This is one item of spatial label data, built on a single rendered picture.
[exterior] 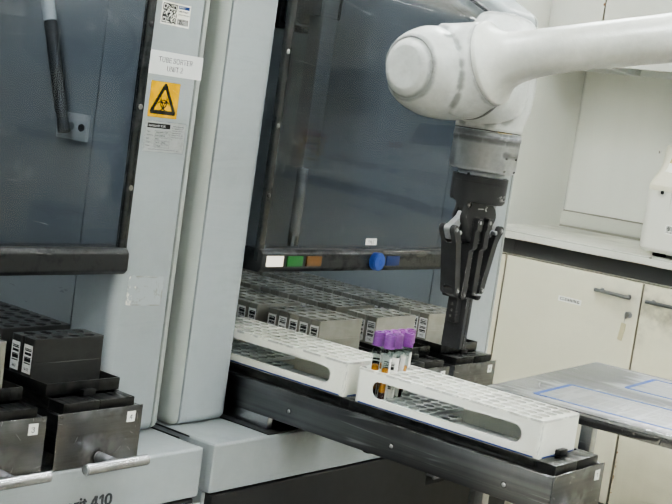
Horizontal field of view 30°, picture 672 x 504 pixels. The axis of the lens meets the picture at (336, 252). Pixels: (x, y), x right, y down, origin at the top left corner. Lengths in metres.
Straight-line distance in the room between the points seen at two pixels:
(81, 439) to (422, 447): 0.44
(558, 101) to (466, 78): 3.31
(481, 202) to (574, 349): 2.59
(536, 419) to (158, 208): 0.57
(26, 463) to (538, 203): 3.45
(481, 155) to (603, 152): 3.25
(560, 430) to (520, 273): 2.69
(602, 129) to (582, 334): 1.00
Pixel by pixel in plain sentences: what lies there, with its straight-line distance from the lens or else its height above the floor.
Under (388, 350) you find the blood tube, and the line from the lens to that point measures 1.72.
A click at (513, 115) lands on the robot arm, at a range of 1.64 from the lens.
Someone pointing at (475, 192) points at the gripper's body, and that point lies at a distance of 1.65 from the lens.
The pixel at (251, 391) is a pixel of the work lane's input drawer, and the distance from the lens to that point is 1.86.
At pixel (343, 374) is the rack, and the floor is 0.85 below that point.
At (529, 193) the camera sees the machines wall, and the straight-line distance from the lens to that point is 4.70.
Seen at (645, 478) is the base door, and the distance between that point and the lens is 4.16.
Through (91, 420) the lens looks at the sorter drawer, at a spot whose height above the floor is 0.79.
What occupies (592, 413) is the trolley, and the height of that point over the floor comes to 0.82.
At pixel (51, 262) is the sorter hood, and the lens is 1.57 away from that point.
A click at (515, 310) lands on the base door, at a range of 4.32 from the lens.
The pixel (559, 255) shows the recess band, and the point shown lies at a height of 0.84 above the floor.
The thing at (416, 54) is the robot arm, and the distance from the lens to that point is 1.47.
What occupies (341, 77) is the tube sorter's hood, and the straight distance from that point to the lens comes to 1.93.
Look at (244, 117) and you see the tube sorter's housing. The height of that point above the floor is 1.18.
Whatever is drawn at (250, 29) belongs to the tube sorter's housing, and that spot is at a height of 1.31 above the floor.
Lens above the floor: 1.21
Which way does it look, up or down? 6 degrees down
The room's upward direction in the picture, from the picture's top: 8 degrees clockwise
